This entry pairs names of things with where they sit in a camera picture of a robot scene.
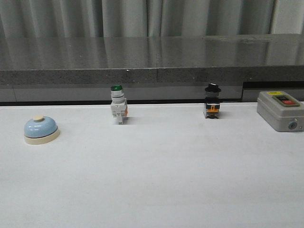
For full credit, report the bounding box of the blue and cream call bell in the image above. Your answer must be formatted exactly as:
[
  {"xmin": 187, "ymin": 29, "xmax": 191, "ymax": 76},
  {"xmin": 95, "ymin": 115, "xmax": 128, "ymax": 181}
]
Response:
[{"xmin": 24, "ymin": 115, "xmax": 60, "ymax": 145}]

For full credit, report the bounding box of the grey granite counter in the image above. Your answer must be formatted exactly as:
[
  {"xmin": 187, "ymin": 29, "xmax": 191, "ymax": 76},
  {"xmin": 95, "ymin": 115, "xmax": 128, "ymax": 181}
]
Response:
[{"xmin": 0, "ymin": 34, "xmax": 304, "ymax": 105}]

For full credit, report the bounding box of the grey pleated curtain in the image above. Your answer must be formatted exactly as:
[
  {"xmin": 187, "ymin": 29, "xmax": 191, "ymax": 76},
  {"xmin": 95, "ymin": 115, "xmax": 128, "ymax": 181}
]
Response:
[{"xmin": 0, "ymin": 0, "xmax": 304, "ymax": 38}]

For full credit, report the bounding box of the green pushbutton switch, white body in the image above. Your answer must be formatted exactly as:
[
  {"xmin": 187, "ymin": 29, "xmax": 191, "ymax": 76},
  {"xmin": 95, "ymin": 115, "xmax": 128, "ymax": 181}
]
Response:
[{"xmin": 111, "ymin": 85, "xmax": 128, "ymax": 124}]

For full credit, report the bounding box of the black rotary selector switch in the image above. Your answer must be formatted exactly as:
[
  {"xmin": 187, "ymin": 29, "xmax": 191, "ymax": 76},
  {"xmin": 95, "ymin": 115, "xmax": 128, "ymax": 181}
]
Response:
[{"xmin": 203, "ymin": 83, "xmax": 221, "ymax": 119}]

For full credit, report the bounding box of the grey on-off switch box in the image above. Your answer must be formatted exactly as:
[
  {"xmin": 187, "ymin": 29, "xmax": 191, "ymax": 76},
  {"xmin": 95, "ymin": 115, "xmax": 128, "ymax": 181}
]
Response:
[{"xmin": 257, "ymin": 91, "xmax": 304, "ymax": 132}]

